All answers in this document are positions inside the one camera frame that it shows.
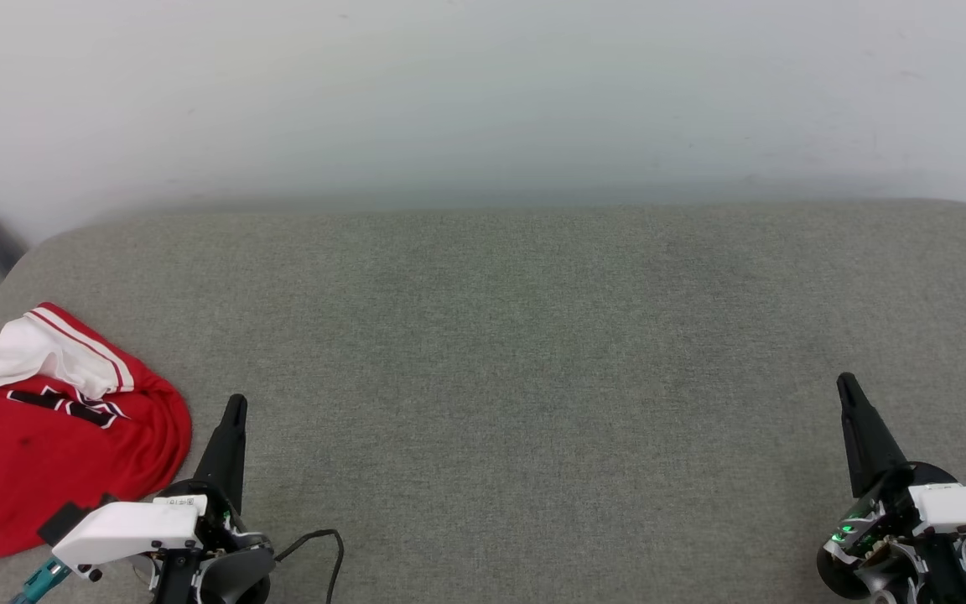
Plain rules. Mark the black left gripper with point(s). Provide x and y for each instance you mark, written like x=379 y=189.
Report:
x=219 y=537

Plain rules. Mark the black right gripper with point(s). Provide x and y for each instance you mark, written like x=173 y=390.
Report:
x=890 y=512

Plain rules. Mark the red Bulls basketball jersey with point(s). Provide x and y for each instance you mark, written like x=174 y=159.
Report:
x=47 y=453

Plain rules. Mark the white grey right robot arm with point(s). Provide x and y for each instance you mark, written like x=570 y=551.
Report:
x=890 y=587

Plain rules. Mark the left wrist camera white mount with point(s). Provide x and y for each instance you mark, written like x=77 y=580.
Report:
x=122 y=524

